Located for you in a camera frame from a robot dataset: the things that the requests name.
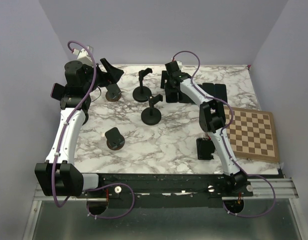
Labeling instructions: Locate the black clamp stand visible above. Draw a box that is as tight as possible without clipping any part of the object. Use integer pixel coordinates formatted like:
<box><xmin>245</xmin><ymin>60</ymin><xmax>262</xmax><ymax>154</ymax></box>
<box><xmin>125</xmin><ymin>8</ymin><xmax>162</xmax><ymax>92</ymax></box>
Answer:
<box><xmin>141</xmin><ymin>94</ymin><xmax>163</xmax><ymax>126</ymax></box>

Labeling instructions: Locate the teal phone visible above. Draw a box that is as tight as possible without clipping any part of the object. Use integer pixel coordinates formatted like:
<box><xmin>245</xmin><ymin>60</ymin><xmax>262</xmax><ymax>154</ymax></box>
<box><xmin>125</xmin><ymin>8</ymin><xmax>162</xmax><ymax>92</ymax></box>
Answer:
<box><xmin>202</xmin><ymin>82</ymin><xmax>215</xmax><ymax>97</ymax></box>

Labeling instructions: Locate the right black folding stand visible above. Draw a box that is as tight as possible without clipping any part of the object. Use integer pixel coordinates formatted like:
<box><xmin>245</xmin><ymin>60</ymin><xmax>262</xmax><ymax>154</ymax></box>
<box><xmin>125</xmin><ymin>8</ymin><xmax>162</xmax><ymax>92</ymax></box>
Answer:
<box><xmin>196</xmin><ymin>137</ymin><xmax>215</xmax><ymax>161</ymax></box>

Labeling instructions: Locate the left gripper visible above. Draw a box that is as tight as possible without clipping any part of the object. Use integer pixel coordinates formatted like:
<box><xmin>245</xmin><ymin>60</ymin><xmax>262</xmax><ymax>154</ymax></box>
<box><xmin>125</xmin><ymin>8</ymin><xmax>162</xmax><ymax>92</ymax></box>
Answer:
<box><xmin>83</xmin><ymin>57</ymin><xmax>124</xmax><ymax>93</ymax></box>

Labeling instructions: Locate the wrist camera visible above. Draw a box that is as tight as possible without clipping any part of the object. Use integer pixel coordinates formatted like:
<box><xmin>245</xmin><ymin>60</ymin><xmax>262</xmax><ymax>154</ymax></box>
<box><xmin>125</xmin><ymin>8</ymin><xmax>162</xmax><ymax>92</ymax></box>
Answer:
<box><xmin>72</xmin><ymin>45</ymin><xmax>94</xmax><ymax>67</ymax></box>
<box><xmin>177</xmin><ymin>61</ymin><xmax>182</xmax><ymax>70</ymax></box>

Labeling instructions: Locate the wooden chessboard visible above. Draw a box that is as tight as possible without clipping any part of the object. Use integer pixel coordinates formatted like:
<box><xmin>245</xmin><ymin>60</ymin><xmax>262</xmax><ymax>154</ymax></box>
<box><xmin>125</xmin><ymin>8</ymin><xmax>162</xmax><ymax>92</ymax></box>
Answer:
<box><xmin>227</xmin><ymin>107</ymin><xmax>280</xmax><ymax>163</ymax></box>

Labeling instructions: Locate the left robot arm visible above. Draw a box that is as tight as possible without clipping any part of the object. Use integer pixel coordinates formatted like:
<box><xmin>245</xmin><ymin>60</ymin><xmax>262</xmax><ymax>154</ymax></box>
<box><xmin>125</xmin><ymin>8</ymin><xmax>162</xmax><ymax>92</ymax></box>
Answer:
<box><xmin>34</xmin><ymin>58</ymin><xmax>124</xmax><ymax>198</ymax></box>

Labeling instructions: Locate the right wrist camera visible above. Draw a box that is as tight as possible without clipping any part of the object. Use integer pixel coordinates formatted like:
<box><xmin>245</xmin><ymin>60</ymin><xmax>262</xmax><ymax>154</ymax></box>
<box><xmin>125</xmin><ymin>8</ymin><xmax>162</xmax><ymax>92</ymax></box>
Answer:
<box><xmin>177</xmin><ymin>61</ymin><xmax>182</xmax><ymax>70</ymax></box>

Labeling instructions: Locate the aluminium frame rail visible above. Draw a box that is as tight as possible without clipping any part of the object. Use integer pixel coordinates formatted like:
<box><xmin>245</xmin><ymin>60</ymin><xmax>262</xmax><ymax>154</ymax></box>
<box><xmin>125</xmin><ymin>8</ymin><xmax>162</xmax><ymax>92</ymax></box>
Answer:
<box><xmin>23</xmin><ymin>174</ymin><xmax>301</xmax><ymax>240</ymax></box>

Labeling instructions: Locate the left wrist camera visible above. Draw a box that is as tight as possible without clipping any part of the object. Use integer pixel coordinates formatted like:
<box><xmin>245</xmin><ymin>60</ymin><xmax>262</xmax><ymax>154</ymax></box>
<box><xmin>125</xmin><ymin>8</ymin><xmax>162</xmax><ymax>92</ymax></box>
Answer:
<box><xmin>72</xmin><ymin>45</ymin><xmax>94</xmax><ymax>67</ymax></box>

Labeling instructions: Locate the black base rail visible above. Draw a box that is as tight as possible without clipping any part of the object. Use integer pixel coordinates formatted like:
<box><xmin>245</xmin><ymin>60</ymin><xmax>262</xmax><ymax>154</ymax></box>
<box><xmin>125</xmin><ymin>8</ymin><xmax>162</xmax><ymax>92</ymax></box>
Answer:
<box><xmin>81</xmin><ymin>173</ymin><xmax>253</xmax><ymax>209</ymax></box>

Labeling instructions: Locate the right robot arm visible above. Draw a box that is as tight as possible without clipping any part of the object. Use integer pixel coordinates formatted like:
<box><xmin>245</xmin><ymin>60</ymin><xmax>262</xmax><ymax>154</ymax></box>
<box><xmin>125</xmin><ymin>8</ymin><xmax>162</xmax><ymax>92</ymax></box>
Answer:
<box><xmin>165</xmin><ymin>61</ymin><xmax>248</xmax><ymax>196</ymax></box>

